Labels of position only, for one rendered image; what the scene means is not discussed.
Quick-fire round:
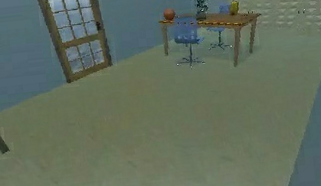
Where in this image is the wooden glass-paned door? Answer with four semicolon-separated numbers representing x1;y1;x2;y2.
35;0;116;87

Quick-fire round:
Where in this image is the blue office chair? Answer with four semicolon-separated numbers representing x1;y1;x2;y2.
170;14;208;70
204;3;236;52

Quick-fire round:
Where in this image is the dark potted house plant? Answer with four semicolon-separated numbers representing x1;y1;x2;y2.
191;0;212;22

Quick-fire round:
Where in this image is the orange ball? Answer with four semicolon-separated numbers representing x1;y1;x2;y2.
162;7;177;22

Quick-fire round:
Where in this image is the brown wooden table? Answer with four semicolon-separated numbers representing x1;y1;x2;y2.
158;4;267;76

